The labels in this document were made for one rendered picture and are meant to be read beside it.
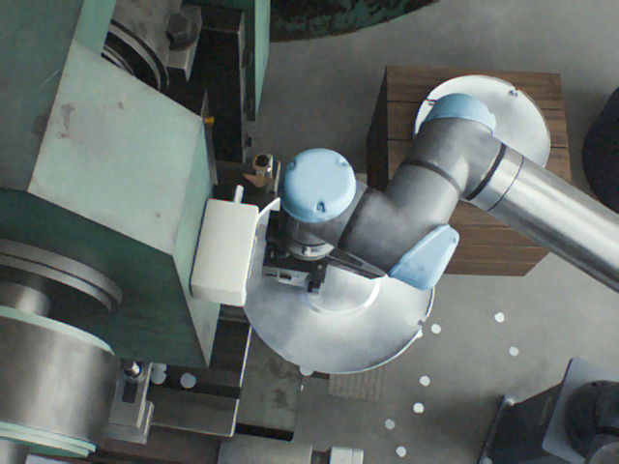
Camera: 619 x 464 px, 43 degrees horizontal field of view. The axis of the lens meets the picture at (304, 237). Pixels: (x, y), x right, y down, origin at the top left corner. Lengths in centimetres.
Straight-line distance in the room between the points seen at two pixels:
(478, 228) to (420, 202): 91
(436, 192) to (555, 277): 129
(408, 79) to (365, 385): 68
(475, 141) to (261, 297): 42
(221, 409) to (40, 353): 70
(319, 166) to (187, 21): 25
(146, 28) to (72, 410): 27
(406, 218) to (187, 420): 52
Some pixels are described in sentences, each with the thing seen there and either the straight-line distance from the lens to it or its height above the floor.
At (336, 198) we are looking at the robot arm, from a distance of 80.
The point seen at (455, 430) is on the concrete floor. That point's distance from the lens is 196.
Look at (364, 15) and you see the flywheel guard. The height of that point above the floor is 101.
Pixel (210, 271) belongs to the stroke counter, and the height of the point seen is 134.
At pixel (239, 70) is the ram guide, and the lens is 81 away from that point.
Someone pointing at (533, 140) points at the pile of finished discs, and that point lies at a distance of 179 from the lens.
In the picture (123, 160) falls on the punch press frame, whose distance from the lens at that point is 48.
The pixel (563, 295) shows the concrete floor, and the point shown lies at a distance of 211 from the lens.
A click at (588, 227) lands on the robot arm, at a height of 110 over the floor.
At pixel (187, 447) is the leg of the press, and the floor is 62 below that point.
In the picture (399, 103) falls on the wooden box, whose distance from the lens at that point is 180.
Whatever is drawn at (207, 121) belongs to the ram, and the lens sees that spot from 85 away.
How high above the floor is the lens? 189
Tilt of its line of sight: 70 degrees down
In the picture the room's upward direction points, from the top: 9 degrees clockwise
